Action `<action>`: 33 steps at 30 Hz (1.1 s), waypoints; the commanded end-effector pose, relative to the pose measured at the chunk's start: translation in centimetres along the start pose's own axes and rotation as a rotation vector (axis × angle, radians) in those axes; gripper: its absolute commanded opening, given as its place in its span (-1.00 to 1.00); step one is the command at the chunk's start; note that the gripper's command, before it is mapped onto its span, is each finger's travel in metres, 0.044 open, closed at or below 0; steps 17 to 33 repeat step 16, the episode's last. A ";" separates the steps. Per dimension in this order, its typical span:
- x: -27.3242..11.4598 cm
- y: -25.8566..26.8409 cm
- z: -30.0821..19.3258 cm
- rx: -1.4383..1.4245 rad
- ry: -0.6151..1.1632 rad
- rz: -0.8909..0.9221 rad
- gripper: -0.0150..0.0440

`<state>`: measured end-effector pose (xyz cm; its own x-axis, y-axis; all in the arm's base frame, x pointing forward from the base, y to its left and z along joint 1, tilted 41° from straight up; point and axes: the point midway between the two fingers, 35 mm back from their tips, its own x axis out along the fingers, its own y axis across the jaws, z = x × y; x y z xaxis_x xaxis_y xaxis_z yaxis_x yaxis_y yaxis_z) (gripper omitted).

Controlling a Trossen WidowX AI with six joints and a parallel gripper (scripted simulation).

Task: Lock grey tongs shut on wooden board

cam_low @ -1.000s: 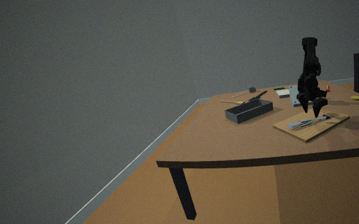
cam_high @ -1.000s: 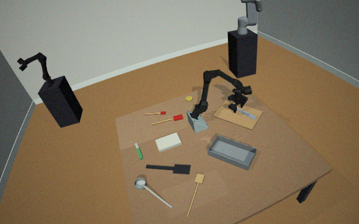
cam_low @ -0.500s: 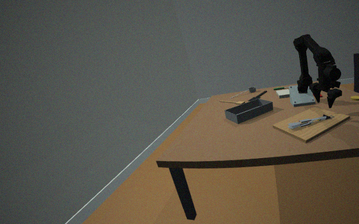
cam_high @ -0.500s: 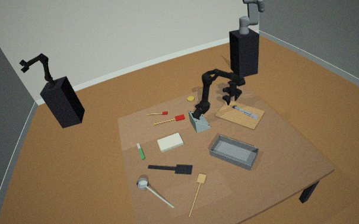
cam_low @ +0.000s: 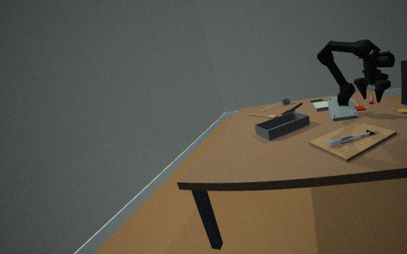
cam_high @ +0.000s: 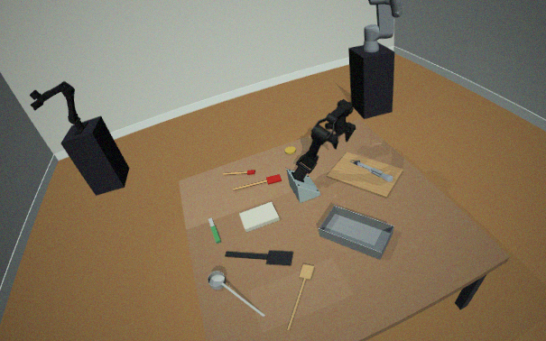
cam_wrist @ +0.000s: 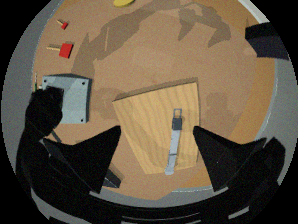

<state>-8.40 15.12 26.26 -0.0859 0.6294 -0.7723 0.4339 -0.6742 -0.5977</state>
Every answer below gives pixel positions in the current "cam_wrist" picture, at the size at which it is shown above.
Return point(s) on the red spatula with wooden handle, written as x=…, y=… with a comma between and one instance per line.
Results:
x=64, y=51

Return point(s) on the light wooden board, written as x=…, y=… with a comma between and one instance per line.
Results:
x=147, y=119

